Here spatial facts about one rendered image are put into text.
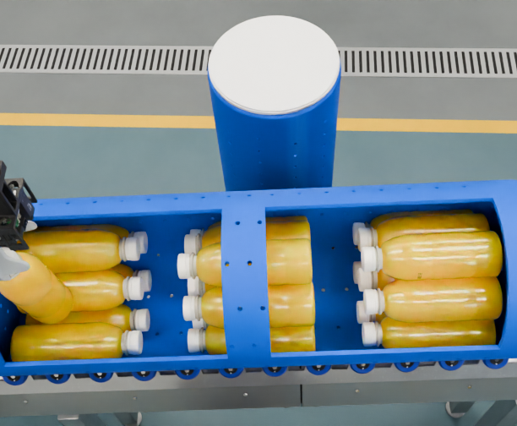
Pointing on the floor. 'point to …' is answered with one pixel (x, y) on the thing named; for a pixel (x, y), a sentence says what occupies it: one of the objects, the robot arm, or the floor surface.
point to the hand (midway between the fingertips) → (2, 259)
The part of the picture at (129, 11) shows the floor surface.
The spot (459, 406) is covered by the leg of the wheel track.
